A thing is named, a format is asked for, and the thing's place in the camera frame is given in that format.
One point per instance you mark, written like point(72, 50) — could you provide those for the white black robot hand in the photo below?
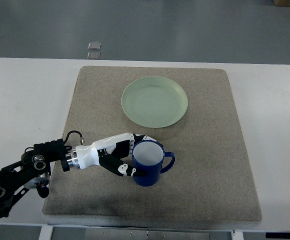
point(108, 153)

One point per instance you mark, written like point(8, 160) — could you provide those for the blue enamel mug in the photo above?
point(149, 157)

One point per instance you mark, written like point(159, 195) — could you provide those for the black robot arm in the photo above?
point(33, 171)

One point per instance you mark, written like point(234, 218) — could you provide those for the light green plate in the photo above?
point(154, 102)

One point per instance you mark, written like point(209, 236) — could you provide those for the lower floor socket plate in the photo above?
point(93, 55)

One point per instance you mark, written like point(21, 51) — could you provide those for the floor socket plate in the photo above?
point(94, 46)
point(93, 55)

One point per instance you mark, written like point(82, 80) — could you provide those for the upper floor socket plate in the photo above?
point(94, 46)

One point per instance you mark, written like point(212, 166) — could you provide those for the beige felt mat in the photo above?
point(193, 114)

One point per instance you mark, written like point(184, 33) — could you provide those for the cardboard box corner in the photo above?
point(280, 3)

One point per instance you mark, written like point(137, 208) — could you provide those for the metal table frame rail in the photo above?
point(75, 233)

